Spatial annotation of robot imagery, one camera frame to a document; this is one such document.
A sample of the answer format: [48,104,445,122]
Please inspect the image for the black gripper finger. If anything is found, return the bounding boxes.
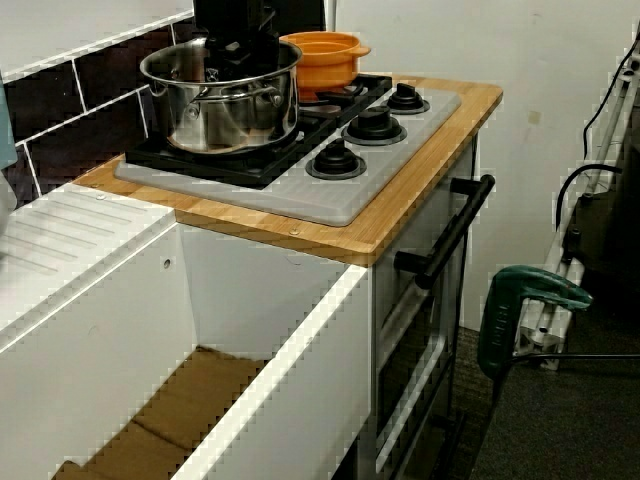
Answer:
[227,49,274,76]
[203,49,225,84]

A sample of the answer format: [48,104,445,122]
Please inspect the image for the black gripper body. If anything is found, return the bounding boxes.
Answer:
[197,24,281,64]

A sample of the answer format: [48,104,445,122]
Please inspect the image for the orange plastic pot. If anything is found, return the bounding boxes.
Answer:
[278,30,372,91]

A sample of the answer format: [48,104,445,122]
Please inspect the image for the stainless steel pot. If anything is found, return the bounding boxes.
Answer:
[139,38,304,156]

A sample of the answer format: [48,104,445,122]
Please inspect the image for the dark grey side panel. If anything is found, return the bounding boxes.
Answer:
[277,0,335,37]

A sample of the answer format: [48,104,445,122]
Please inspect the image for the black burner grate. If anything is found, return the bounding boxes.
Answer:
[124,107,341,189]
[299,73,394,126]

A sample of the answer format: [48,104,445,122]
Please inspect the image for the black stove knob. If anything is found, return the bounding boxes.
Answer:
[385,82,430,115]
[341,105,407,146]
[305,138,367,180]

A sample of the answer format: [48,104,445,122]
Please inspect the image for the grey stove top panel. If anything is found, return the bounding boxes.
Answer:
[114,74,462,226]

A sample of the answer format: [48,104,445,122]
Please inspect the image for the dark tile backsplash panel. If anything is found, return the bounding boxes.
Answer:
[0,0,331,211]

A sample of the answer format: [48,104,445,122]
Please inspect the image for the wooden countertop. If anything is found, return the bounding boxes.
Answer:
[72,74,503,266]

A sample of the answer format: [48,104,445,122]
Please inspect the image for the teal box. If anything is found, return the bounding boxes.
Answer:
[0,82,19,171]

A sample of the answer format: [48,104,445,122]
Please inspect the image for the brown cardboard sheet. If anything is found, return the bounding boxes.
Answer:
[49,344,271,480]

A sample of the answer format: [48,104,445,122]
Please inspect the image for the white oven door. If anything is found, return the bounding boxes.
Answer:
[372,134,481,480]

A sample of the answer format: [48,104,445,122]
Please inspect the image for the white sink basin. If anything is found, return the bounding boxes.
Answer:
[0,182,374,480]

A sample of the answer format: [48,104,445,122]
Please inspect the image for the green clamp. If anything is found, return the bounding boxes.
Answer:
[477,264,595,376]

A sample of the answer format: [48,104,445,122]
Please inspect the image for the black bulky object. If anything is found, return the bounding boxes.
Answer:
[564,124,640,311]

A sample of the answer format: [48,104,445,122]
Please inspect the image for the black oven door handle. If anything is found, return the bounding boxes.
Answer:
[393,173,496,290]

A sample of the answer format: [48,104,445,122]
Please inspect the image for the thick black cable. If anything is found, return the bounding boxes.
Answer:
[555,163,624,236]

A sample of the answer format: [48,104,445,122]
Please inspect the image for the thin black cable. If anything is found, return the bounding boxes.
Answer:
[582,44,640,161]

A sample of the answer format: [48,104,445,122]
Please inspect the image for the aluminium frame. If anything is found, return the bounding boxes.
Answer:
[514,39,640,371]

